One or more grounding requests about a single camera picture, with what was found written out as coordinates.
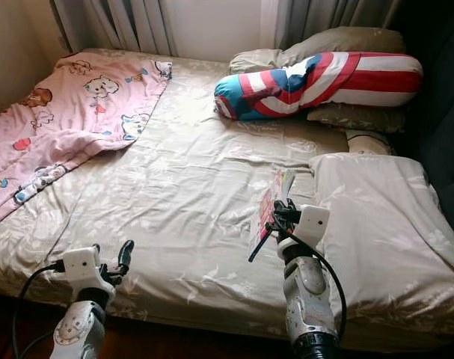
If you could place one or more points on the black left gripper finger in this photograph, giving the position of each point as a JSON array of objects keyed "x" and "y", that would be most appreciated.
[{"x": 126, "y": 253}]

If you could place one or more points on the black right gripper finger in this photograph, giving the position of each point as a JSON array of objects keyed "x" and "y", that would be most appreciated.
[
  {"x": 262, "y": 244},
  {"x": 281, "y": 208}
]

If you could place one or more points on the pink white paperback book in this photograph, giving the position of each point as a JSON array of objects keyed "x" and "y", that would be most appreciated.
[{"x": 265, "y": 209}]

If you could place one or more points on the pink cartoon bear blanket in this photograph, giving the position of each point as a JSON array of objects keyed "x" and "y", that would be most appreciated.
[{"x": 62, "y": 120}]

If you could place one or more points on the bed with beige floral sheet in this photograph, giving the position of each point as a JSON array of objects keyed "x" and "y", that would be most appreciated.
[{"x": 182, "y": 172}]

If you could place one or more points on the folded beige floral duvet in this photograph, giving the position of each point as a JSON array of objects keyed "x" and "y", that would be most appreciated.
[{"x": 391, "y": 209}]

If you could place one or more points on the small beige rolled pillow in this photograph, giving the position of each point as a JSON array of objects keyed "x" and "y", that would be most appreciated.
[{"x": 369, "y": 142}]

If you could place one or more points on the pale floral pillow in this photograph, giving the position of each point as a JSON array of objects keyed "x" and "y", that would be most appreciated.
[{"x": 253, "y": 61}]

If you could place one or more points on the red white blue bolster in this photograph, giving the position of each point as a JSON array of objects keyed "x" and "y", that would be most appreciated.
[{"x": 361, "y": 81}]

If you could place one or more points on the olive beige pillow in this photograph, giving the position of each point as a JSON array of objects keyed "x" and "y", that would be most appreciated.
[{"x": 346, "y": 41}]

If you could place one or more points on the grey curtain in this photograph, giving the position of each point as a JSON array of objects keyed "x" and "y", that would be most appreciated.
[
  {"x": 331, "y": 19},
  {"x": 122, "y": 22}
]

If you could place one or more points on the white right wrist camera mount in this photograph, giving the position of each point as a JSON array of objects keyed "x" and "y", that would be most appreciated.
[{"x": 313, "y": 222}]

